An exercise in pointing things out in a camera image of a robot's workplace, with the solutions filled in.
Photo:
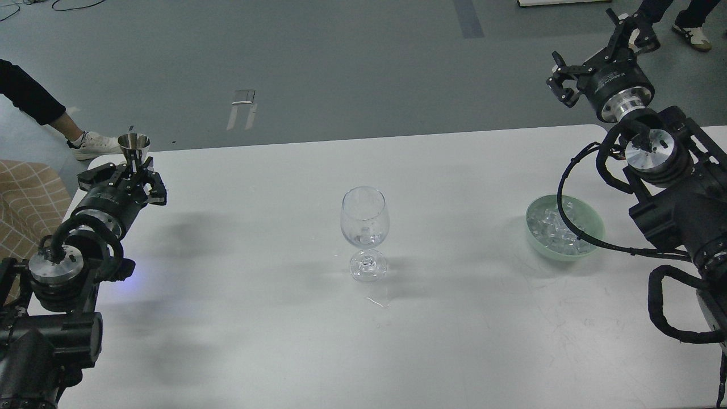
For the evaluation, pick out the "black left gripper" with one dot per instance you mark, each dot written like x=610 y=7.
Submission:
x=116 y=201

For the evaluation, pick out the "silver metal jigger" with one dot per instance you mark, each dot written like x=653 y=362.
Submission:
x=134 y=146

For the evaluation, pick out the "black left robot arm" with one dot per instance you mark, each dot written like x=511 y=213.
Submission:
x=52 y=331

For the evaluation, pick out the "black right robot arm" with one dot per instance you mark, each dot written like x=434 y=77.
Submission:
x=674 y=169

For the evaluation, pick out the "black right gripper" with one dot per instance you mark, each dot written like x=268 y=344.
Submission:
x=616 y=85

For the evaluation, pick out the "seated person in black trousers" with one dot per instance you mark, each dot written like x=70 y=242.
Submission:
x=31 y=98

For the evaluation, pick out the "standing person white sneakers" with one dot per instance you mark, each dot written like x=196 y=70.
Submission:
x=688 y=24

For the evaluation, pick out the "green bowl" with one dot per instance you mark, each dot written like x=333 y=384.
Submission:
x=581 y=214

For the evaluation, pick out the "clear wine glass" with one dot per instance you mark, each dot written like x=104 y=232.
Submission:
x=365 y=223

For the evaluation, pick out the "beige checked cushion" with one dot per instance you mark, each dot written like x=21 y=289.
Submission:
x=34 y=200

